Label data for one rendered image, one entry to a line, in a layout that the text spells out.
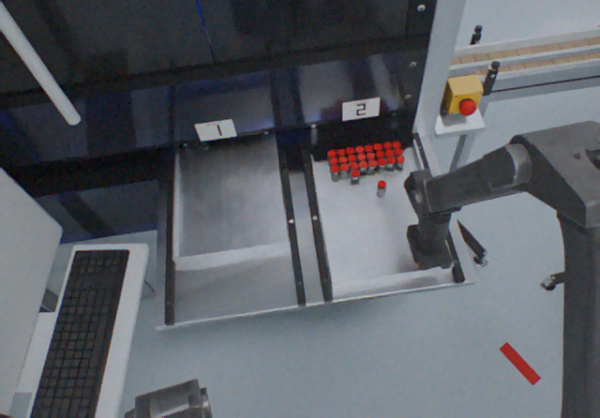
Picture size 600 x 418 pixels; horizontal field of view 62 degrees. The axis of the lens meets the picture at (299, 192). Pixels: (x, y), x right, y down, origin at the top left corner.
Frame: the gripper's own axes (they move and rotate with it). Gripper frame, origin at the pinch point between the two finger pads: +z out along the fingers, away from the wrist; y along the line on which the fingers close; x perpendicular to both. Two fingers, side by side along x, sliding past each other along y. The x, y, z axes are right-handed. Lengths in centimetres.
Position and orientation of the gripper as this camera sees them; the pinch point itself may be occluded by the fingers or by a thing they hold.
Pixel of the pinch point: (424, 267)
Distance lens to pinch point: 110.8
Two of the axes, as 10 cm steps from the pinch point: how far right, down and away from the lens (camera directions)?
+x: -9.9, 1.5, -0.1
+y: -1.2, -7.6, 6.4
